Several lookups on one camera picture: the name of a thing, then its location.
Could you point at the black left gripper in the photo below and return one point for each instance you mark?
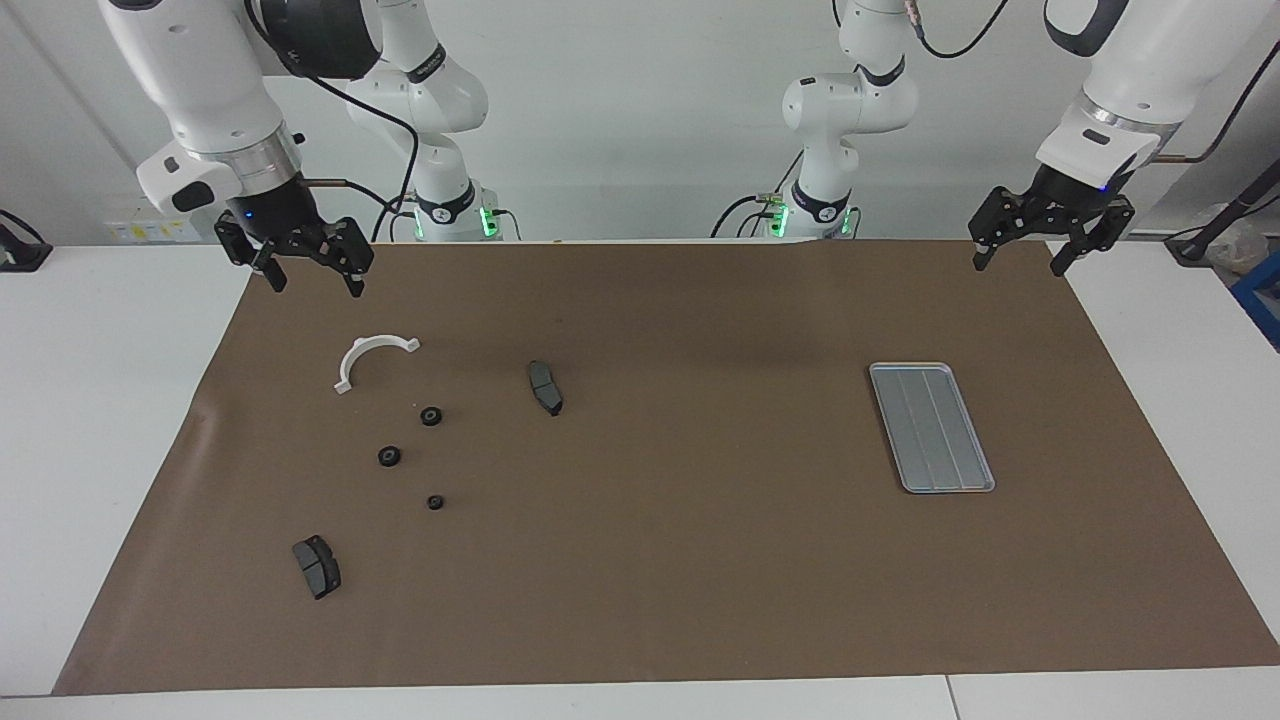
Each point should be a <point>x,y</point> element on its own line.
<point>1065,200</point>

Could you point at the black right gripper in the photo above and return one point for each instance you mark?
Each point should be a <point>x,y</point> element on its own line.
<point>275,220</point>

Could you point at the large black bearing gear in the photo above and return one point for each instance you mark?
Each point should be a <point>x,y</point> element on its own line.
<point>431,415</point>
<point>390,456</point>

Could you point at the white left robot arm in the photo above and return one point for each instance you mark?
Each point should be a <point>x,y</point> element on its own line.
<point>850,100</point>

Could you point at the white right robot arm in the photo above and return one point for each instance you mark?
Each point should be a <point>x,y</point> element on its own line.
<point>190,80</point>

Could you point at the silver metal tray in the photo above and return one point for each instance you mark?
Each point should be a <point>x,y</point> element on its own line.
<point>932,430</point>

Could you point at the black tripod leg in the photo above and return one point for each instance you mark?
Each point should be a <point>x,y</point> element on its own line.
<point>1225,215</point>

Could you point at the clear plastic bag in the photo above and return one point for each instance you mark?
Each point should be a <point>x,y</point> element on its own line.
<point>1245,245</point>

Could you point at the long grey brake pad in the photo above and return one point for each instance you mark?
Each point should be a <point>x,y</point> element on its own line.
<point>545,388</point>

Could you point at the black stand foot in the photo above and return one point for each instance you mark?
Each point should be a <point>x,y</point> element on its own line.
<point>20,255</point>

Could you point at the short grey brake pad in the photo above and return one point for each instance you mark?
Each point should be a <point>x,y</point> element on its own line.
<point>318,568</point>

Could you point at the brown table mat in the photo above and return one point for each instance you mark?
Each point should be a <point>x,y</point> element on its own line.
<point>650,560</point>

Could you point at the white curved plastic bracket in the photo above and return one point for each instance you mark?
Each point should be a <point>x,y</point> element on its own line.
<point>360,350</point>

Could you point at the white wall outlet box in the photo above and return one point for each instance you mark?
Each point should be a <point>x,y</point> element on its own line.
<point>130,232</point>

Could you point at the blue frame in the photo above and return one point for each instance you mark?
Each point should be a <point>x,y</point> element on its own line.
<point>1262,290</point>

